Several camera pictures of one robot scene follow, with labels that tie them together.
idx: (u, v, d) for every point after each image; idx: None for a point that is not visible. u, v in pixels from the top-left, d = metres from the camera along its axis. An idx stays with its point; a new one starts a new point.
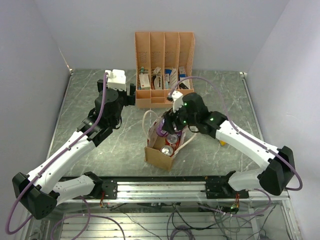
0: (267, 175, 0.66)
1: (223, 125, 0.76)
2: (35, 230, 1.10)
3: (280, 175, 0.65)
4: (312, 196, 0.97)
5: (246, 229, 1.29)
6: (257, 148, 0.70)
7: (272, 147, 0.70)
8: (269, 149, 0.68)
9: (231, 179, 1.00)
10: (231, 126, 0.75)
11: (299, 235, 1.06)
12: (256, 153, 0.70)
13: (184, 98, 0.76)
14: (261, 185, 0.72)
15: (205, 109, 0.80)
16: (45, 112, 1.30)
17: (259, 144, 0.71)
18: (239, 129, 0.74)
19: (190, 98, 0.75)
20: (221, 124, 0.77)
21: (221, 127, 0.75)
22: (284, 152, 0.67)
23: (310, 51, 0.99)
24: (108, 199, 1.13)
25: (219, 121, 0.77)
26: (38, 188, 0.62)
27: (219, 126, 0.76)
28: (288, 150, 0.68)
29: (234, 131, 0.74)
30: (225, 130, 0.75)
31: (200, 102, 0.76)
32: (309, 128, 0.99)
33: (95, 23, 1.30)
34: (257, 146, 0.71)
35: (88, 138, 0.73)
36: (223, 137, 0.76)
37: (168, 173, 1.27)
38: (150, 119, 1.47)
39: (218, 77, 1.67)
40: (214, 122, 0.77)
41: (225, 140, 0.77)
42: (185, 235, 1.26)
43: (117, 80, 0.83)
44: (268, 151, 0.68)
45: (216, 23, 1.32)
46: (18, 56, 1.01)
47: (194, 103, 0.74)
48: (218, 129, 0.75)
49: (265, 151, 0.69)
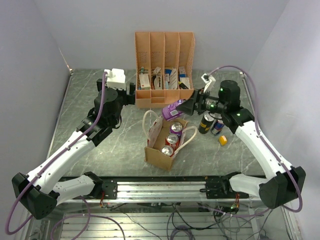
0: (269, 186, 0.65)
1: (247, 124, 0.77)
2: (35, 230, 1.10)
3: (283, 191, 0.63)
4: (312, 196, 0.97)
5: (246, 229, 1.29)
6: (270, 157, 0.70)
7: (286, 164, 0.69)
8: (282, 163, 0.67)
9: (231, 179, 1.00)
10: (254, 129, 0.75)
11: (299, 235, 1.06)
12: (267, 162, 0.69)
13: (223, 84, 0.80)
14: (261, 194, 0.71)
15: (238, 103, 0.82)
16: (45, 112, 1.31)
17: (274, 154, 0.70)
18: (260, 133, 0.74)
19: (228, 86, 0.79)
20: (245, 122, 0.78)
21: (244, 125, 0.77)
22: (296, 172, 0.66)
23: (310, 51, 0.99)
24: (108, 199, 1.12)
25: (245, 120, 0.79)
26: (38, 188, 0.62)
27: (242, 124, 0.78)
28: (302, 172, 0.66)
29: (255, 134, 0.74)
30: (246, 130, 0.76)
31: (236, 94, 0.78)
32: (308, 128, 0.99)
33: (95, 24, 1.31)
34: (271, 156, 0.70)
35: (88, 138, 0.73)
36: (242, 135, 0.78)
37: (168, 173, 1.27)
38: (150, 119, 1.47)
39: (218, 77, 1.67)
40: (239, 118, 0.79)
41: (242, 139, 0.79)
42: (185, 235, 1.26)
43: (116, 79, 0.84)
44: (280, 164, 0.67)
45: (216, 23, 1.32)
46: (18, 57, 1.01)
47: (230, 91, 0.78)
48: (240, 126, 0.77)
49: (277, 163, 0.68)
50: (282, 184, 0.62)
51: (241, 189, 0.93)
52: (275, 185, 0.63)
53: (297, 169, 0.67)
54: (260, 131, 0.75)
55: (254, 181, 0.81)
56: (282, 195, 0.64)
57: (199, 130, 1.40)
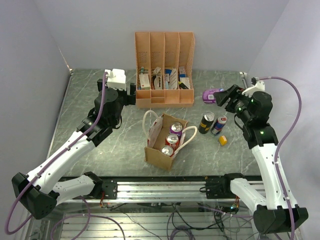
0: (265, 215, 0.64)
1: (267, 147, 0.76)
2: (35, 230, 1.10)
3: (277, 225, 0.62)
4: (311, 196, 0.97)
5: (246, 229, 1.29)
6: (277, 189, 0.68)
7: (292, 201, 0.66)
8: (288, 199, 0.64)
9: (233, 180, 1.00)
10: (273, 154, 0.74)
11: (299, 235, 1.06)
12: (273, 192, 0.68)
13: (256, 96, 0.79)
14: (254, 215, 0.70)
15: (265, 120, 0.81)
16: (45, 112, 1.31)
17: (283, 187, 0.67)
18: (277, 161, 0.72)
19: (260, 100, 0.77)
20: (265, 143, 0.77)
21: (263, 146, 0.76)
22: (298, 212, 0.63)
23: (311, 51, 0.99)
24: (108, 199, 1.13)
25: (266, 140, 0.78)
26: (38, 188, 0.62)
27: (263, 144, 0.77)
28: (304, 213, 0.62)
29: (271, 159, 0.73)
30: (263, 153, 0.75)
31: (267, 111, 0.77)
32: (308, 128, 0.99)
33: (95, 24, 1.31)
34: (279, 188, 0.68)
35: (88, 138, 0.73)
36: (258, 157, 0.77)
37: (168, 173, 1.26)
38: (150, 119, 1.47)
39: (218, 77, 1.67)
40: (260, 137, 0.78)
41: (257, 160, 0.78)
42: (185, 235, 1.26)
43: (117, 79, 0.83)
44: (285, 199, 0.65)
45: (216, 23, 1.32)
46: (18, 57, 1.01)
47: (260, 106, 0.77)
48: (260, 146, 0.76)
49: (282, 197, 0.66)
50: (278, 219, 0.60)
51: (238, 193, 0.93)
52: (271, 217, 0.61)
53: (301, 209, 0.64)
54: (279, 159, 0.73)
55: (253, 198, 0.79)
56: (274, 227, 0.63)
57: (200, 130, 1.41)
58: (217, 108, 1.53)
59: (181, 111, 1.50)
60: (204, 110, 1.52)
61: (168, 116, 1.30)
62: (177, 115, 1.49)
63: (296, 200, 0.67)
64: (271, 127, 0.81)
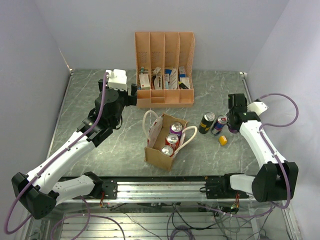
0: (260, 174, 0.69)
1: (251, 122, 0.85)
2: (35, 230, 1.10)
3: (272, 179, 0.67)
4: (313, 196, 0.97)
5: (246, 229, 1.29)
6: (265, 149, 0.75)
7: (280, 157, 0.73)
8: (276, 155, 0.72)
9: (232, 176, 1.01)
10: (256, 126, 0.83)
11: (299, 235, 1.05)
12: (262, 152, 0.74)
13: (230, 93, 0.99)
14: (254, 185, 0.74)
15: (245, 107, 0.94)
16: (45, 112, 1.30)
17: (270, 148, 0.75)
18: (261, 130, 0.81)
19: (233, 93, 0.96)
20: (249, 120, 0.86)
21: (247, 121, 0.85)
22: (288, 165, 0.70)
23: (311, 51, 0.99)
24: (108, 199, 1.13)
25: (250, 118, 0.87)
26: (37, 188, 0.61)
27: (246, 121, 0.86)
28: (294, 166, 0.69)
29: (256, 130, 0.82)
30: (248, 126, 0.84)
31: (240, 98, 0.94)
32: (308, 128, 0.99)
33: (95, 24, 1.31)
34: (266, 148, 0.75)
35: (88, 139, 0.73)
36: (245, 131, 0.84)
37: (168, 173, 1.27)
38: (150, 119, 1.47)
39: (218, 77, 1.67)
40: (244, 116, 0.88)
41: (243, 134, 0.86)
42: (185, 235, 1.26)
43: (118, 80, 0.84)
44: (273, 156, 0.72)
45: (217, 23, 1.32)
46: (18, 57, 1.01)
47: (233, 96, 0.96)
48: (244, 122, 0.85)
49: (270, 154, 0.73)
50: (270, 172, 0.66)
51: (239, 188, 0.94)
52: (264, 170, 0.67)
53: (290, 164, 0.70)
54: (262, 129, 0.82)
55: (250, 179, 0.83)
56: (270, 185, 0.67)
57: (200, 130, 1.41)
58: (217, 108, 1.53)
59: (181, 111, 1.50)
60: (204, 110, 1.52)
61: (168, 116, 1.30)
62: (177, 115, 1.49)
63: (284, 158, 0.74)
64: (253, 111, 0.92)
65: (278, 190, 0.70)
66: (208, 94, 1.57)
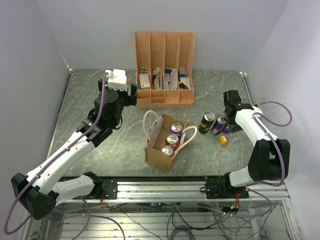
0: (256, 153, 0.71)
1: (245, 110, 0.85)
2: (35, 230, 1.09)
3: (266, 158, 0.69)
4: (313, 197, 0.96)
5: (246, 229, 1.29)
6: (259, 130, 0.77)
7: (273, 135, 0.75)
8: (268, 133, 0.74)
9: (231, 174, 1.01)
10: (249, 112, 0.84)
11: (299, 235, 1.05)
12: (256, 133, 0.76)
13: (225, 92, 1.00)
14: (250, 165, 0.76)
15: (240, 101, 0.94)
16: (45, 112, 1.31)
17: (262, 128, 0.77)
18: (254, 115, 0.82)
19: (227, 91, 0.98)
20: (243, 109, 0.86)
21: (241, 110, 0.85)
22: (280, 141, 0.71)
23: (311, 51, 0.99)
24: (108, 199, 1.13)
25: (244, 107, 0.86)
26: (37, 189, 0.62)
27: (239, 110, 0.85)
28: (286, 143, 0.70)
29: (249, 115, 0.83)
30: (242, 113, 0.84)
31: (235, 94, 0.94)
32: (309, 128, 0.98)
33: (95, 24, 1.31)
34: (259, 129, 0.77)
35: (87, 139, 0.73)
36: (239, 119, 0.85)
37: (168, 173, 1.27)
38: (150, 119, 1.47)
39: (218, 77, 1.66)
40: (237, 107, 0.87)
41: (237, 120, 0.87)
42: (185, 235, 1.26)
43: (117, 80, 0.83)
44: (266, 134, 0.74)
45: (217, 23, 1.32)
46: (18, 58, 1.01)
47: (227, 93, 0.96)
48: (239, 111, 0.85)
49: (263, 134, 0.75)
50: (264, 150, 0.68)
51: (238, 182, 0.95)
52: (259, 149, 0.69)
53: (282, 140, 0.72)
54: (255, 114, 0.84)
55: None
56: (265, 163, 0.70)
57: (200, 130, 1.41)
58: (217, 108, 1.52)
59: (181, 111, 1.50)
60: (204, 110, 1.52)
61: (168, 116, 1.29)
62: (177, 115, 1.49)
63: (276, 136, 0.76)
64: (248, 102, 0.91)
65: (272, 168, 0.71)
66: (208, 94, 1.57)
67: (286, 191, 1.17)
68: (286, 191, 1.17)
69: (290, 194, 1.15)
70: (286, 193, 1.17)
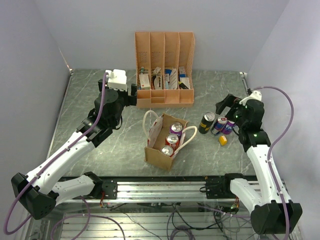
0: (261, 212, 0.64)
1: (261, 148, 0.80)
2: (35, 230, 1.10)
3: (271, 221, 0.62)
4: (313, 197, 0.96)
5: (246, 229, 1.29)
6: (271, 185, 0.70)
7: (285, 196, 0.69)
8: (281, 193, 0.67)
9: (234, 184, 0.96)
10: (265, 153, 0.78)
11: (299, 235, 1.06)
12: (267, 188, 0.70)
13: (249, 102, 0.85)
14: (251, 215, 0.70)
15: (259, 125, 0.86)
16: (45, 112, 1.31)
17: (276, 183, 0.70)
18: (270, 159, 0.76)
19: (253, 105, 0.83)
20: (258, 144, 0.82)
21: (257, 146, 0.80)
22: (292, 206, 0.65)
23: (311, 51, 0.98)
24: (108, 199, 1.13)
25: (260, 142, 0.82)
26: (37, 189, 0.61)
27: (256, 144, 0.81)
28: (298, 208, 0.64)
29: (264, 157, 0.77)
30: (257, 151, 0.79)
31: (260, 115, 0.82)
32: (309, 128, 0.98)
33: (95, 24, 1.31)
34: (272, 183, 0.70)
35: (87, 139, 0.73)
36: (252, 155, 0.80)
37: (168, 173, 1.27)
38: (150, 120, 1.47)
39: (218, 77, 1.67)
40: (254, 139, 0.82)
41: (251, 159, 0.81)
42: (185, 235, 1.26)
43: (118, 80, 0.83)
44: (279, 194, 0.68)
45: (216, 23, 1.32)
46: (18, 57, 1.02)
47: (252, 111, 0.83)
48: (253, 146, 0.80)
49: (275, 192, 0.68)
50: (271, 215, 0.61)
51: (237, 193, 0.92)
52: (265, 212, 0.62)
53: (294, 204, 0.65)
54: (271, 158, 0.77)
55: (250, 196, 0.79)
56: (269, 224, 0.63)
57: (200, 130, 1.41)
58: None
59: (181, 111, 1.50)
60: (204, 110, 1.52)
61: (168, 116, 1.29)
62: (177, 115, 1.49)
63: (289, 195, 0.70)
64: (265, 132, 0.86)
65: (278, 226, 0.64)
66: (208, 94, 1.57)
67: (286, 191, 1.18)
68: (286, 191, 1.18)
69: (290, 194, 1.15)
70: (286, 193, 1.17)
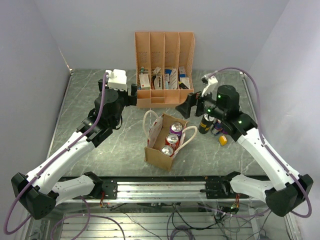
0: (278, 197, 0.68)
1: (251, 132, 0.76)
2: (35, 230, 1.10)
3: (291, 202, 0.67)
4: (313, 197, 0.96)
5: (246, 229, 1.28)
6: (278, 168, 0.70)
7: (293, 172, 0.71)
8: (291, 173, 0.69)
9: (234, 181, 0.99)
10: (258, 137, 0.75)
11: (299, 235, 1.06)
12: (275, 172, 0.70)
13: (220, 91, 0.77)
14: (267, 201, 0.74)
15: (237, 110, 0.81)
16: (45, 112, 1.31)
17: (281, 164, 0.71)
18: (265, 142, 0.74)
19: (225, 94, 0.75)
20: (247, 130, 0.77)
21: (247, 134, 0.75)
22: (304, 181, 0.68)
23: (311, 51, 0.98)
24: (108, 199, 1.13)
25: (247, 127, 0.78)
26: (37, 189, 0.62)
27: (246, 132, 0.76)
28: (308, 180, 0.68)
29: (259, 142, 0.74)
30: (250, 138, 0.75)
31: (235, 100, 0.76)
32: (309, 128, 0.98)
33: (95, 24, 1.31)
34: (278, 166, 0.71)
35: (87, 139, 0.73)
36: (245, 143, 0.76)
37: (168, 173, 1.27)
38: (150, 120, 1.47)
39: (218, 77, 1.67)
40: (241, 126, 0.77)
41: (245, 146, 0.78)
42: (185, 235, 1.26)
43: (118, 80, 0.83)
44: (288, 174, 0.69)
45: (216, 23, 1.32)
46: (18, 57, 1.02)
47: (228, 100, 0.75)
48: (244, 135, 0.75)
49: (285, 174, 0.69)
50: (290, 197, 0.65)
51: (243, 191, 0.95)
52: (285, 197, 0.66)
53: (304, 177, 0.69)
54: (264, 139, 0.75)
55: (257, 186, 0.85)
56: (290, 204, 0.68)
57: (200, 130, 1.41)
58: None
59: None
60: None
61: (168, 116, 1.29)
62: (177, 115, 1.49)
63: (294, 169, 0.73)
64: (245, 114, 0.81)
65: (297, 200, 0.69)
66: None
67: None
68: None
69: None
70: None
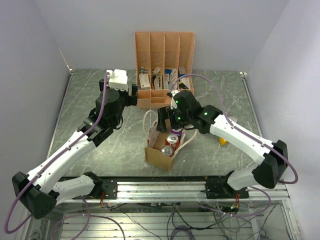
0: (264, 172, 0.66)
1: (217, 120, 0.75)
2: (35, 230, 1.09)
3: (275, 171, 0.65)
4: (313, 197, 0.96)
5: (246, 229, 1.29)
6: (252, 142, 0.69)
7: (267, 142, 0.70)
8: (265, 144, 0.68)
9: (231, 180, 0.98)
10: (226, 121, 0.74)
11: (299, 235, 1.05)
12: (251, 147, 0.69)
13: (174, 96, 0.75)
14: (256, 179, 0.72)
15: (198, 105, 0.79)
16: (45, 112, 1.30)
17: (254, 139, 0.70)
18: (233, 124, 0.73)
19: (180, 95, 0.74)
20: (215, 119, 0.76)
21: (215, 122, 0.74)
22: (278, 146, 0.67)
23: (311, 51, 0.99)
24: (108, 199, 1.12)
25: (213, 116, 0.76)
26: (38, 188, 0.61)
27: (213, 121, 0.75)
28: (282, 145, 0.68)
29: (229, 126, 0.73)
30: (219, 125, 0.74)
31: (190, 96, 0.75)
32: (309, 128, 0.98)
33: (95, 23, 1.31)
34: (252, 141, 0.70)
35: (88, 138, 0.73)
36: (217, 131, 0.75)
37: (168, 173, 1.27)
38: (150, 119, 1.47)
39: (218, 77, 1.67)
40: (208, 117, 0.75)
41: (218, 135, 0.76)
42: (185, 235, 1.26)
43: (118, 80, 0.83)
44: (263, 145, 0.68)
45: (216, 23, 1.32)
46: (18, 57, 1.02)
47: (184, 99, 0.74)
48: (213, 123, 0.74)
49: (260, 146, 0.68)
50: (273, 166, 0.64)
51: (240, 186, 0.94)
52: (269, 169, 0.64)
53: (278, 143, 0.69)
54: (232, 121, 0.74)
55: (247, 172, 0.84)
56: (276, 174, 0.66)
57: None
58: None
59: None
60: None
61: None
62: None
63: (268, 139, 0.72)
64: (207, 105, 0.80)
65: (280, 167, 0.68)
66: (208, 94, 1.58)
67: (286, 191, 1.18)
68: (286, 191, 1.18)
69: (289, 194, 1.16)
70: (286, 193, 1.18)
